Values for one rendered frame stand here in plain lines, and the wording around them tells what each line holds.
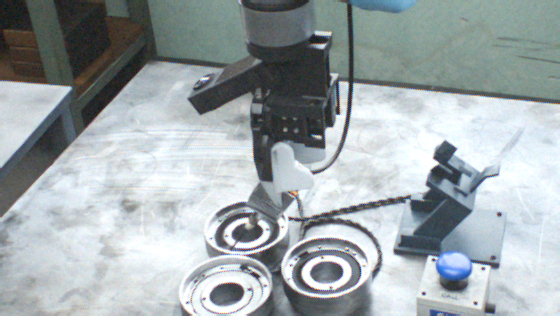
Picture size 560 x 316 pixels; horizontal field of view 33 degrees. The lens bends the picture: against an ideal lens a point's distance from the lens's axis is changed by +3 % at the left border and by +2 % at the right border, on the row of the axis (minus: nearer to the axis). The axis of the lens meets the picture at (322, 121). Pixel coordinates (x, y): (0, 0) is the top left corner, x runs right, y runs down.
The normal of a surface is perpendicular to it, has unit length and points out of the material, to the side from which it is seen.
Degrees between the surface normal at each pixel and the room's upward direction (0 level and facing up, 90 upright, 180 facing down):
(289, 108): 90
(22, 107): 0
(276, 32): 90
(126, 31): 1
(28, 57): 90
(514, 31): 90
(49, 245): 0
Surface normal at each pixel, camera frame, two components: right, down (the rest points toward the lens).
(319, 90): -0.25, 0.54
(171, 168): -0.05, -0.84
